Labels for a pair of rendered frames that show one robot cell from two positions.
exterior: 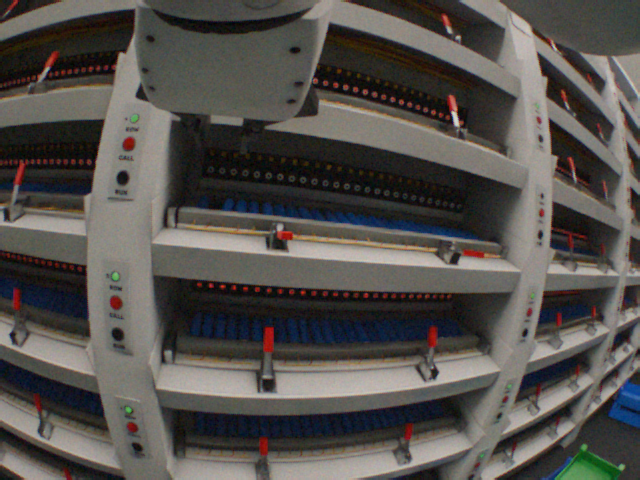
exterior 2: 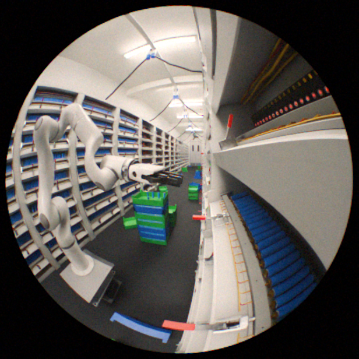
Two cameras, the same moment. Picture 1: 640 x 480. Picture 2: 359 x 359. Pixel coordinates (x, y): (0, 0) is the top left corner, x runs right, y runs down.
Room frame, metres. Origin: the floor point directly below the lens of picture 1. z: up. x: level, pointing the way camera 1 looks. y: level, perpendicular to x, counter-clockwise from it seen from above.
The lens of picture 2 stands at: (0.40, -0.21, 0.90)
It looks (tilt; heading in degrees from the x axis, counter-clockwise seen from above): 13 degrees down; 116
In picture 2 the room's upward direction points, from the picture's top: straight up
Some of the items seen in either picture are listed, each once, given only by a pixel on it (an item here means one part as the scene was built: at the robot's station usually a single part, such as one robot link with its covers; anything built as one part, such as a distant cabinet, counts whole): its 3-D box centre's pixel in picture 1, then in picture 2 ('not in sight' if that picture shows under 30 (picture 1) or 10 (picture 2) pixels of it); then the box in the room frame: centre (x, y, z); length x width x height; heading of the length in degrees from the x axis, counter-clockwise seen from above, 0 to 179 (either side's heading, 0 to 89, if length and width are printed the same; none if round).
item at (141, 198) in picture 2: not in sight; (150, 197); (-0.27, 0.51, 0.52); 0.30 x 0.20 x 0.08; 20
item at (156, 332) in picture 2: not in sight; (143, 328); (0.27, -0.39, 0.10); 0.30 x 0.08 x 0.20; 14
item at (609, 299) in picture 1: (607, 227); not in sight; (0.77, -1.08, 0.88); 0.20 x 0.09 x 1.77; 15
